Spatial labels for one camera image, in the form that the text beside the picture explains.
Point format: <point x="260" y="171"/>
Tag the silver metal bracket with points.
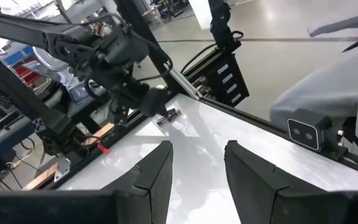
<point x="62" y="168"/>

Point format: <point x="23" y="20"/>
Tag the dark grey cart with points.
<point x="5" y="137"/>

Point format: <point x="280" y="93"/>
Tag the grey chair base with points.
<point x="337" y="26"/>

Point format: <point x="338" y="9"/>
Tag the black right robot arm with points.
<point x="26" y="32"/>

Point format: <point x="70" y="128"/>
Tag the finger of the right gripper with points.
<point x="154" y="102"/>
<point x="120" y="109"/>

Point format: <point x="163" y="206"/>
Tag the red connector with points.
<point x="103" y="148"/>

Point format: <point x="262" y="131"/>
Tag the black depth camera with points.
<point x="304" y="133"/>

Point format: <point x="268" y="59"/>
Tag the blue storage bin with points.
<point x="17" y="56"/>

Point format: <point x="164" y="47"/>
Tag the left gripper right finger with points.
<point x="253" y="186"/>

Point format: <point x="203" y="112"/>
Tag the red and black case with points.
<point x="26" y="76"/>

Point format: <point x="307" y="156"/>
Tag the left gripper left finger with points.
<point x="154" y="180"/>

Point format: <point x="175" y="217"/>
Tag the black stand post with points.
<point x="221" y="18"/>

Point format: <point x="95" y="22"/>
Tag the black labelled electronics box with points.
<point x="225" y="81"/>

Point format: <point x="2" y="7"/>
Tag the white plastic bag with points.
<point x="50" y="62"/>

